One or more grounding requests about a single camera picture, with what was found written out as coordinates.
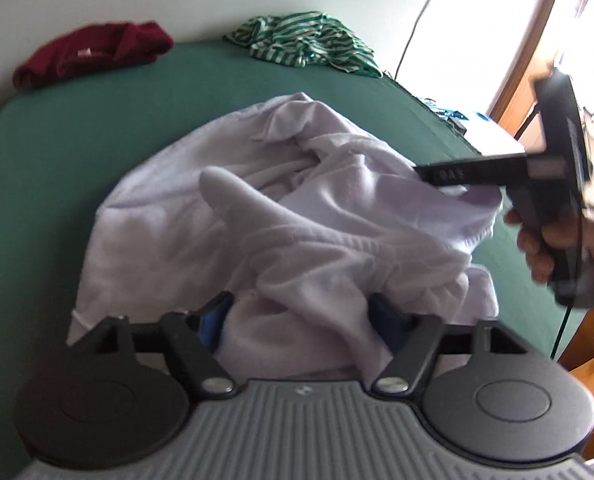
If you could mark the wooden cabinet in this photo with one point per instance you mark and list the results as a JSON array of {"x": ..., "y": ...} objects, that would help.
[{"x": 592, "y": 410}]

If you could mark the white shirt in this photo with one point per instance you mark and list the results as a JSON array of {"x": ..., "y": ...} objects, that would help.
[{"x": 277, "y": 220}]

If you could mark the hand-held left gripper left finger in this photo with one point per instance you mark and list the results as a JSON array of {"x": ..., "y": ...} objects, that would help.
[{"x": 212, "y": 322}]

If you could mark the green striped shirt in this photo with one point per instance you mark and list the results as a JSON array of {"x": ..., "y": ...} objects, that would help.
[{"x": 302, "y": 40}]

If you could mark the blue patterned bag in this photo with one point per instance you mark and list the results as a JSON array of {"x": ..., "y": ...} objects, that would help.
[{"x": 449, "y": 112}]

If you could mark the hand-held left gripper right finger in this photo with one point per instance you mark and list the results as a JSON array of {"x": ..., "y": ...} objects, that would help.
[{"x": 384, "y": 325}]

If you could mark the person's right hand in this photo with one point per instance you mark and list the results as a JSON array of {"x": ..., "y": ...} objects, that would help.
[{"x": 534, "y": 255}]

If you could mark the wooden door frame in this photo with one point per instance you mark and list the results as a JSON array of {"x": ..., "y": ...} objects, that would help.
[{"x": 532, "y": 50}]

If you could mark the red knitted sweater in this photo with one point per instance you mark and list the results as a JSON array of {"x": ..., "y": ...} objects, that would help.
[{"x": 92, "y": 52}]

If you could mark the white side table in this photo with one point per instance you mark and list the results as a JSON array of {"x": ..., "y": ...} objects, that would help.
[{"x": 492, "y": 135}]

